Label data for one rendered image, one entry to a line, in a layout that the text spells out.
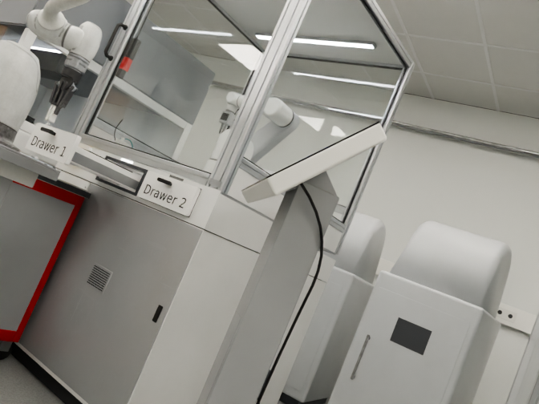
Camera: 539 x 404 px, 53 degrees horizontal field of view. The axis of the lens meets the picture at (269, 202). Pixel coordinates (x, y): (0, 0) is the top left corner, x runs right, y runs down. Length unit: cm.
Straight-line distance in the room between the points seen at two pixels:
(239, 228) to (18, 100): 88
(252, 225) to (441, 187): 318
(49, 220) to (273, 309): 116
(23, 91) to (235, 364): 91
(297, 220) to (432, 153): 380
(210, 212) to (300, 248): 53
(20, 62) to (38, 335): 121
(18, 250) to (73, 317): 33
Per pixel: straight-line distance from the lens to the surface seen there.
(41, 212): 228
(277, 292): 143
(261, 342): 145
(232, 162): 189
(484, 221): 490
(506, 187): 497
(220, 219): 191
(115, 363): 203
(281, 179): 124
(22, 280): 234
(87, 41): 242
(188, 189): 195
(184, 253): 190
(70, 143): 200
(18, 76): 158
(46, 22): 242
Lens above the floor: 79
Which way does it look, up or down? 6 degrees up
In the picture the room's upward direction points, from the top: 23 degrees clockwise
